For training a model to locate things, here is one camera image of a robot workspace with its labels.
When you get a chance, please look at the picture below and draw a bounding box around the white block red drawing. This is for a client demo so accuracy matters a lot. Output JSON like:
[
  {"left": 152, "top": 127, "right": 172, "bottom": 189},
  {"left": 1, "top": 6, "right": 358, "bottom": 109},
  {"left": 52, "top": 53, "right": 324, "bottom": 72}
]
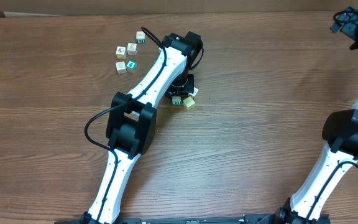
[{"left": 172, "top": 96, "right": 181, "bottom": 105}]

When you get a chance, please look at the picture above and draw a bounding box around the white-top green-sided block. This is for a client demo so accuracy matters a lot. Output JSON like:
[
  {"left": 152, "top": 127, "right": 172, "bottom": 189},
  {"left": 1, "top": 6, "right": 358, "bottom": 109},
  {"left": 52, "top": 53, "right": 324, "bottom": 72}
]
[{"left": 183, "top": 96, "right": 196, "bottom": 110}]

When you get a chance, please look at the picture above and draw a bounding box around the red number 3 block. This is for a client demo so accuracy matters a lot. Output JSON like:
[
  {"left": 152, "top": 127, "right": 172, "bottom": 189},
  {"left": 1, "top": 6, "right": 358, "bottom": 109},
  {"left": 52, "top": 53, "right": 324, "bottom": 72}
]
[{"left": 189, "top": 87, "right": 199, "bottom": 98}]

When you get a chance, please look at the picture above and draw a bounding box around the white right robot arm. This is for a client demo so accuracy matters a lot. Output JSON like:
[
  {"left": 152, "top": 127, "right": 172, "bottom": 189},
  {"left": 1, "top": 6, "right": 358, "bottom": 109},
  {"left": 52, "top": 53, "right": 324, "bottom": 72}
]
[{"left": 261, "top": 7, "right": 358, "bottom": 223}]

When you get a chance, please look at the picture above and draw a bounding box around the green letter R block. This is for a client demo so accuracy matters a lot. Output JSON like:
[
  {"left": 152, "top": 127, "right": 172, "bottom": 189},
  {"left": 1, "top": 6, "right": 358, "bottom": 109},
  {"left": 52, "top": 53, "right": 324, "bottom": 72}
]
[{"left": 136, "top": 31, "right": 145, "bottom": 44}]

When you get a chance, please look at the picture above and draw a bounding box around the leaf picture wooden block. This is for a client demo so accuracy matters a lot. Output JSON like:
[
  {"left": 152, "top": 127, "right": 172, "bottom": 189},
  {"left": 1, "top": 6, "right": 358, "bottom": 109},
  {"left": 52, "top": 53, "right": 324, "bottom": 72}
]
[{"left": 127, "top": 43, "right": 138, "bottom": 55}]

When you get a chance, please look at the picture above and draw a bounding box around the green number 4 block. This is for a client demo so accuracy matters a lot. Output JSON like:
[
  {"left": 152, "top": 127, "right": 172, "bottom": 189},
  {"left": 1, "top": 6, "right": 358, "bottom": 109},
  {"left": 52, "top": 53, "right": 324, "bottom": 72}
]
[{"left": 126, "top": 60, "right": 138, "bottom": 73}]

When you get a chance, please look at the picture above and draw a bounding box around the yellow-sided boot picture block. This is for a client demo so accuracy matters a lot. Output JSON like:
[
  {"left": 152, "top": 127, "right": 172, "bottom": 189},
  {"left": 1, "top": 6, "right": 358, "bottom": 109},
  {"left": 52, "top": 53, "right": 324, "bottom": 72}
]
[{"left": 116, "top": 46, "right": 127, "bottom": 59}]

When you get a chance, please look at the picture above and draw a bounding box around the butterfly picture wooden block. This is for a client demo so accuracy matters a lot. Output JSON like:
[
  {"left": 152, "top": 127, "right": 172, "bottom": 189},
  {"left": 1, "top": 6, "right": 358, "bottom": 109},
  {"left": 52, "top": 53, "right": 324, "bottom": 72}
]
[{"left": 116, "top": 61, "right": 127, "bottom": 74}]

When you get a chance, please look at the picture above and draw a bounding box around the cardboard back panel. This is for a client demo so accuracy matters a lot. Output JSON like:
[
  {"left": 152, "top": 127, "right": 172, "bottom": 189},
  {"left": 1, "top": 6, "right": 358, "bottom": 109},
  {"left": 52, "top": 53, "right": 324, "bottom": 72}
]
[{"left": 0, "top": 0, "right": 358, "bottom": 17}]

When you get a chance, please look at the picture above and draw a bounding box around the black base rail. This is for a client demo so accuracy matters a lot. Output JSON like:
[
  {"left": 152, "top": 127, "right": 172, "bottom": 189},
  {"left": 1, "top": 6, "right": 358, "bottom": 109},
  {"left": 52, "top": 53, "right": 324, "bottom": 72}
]
[{"left": 54, "top": 213, "right": 331, "bottom": 224}]

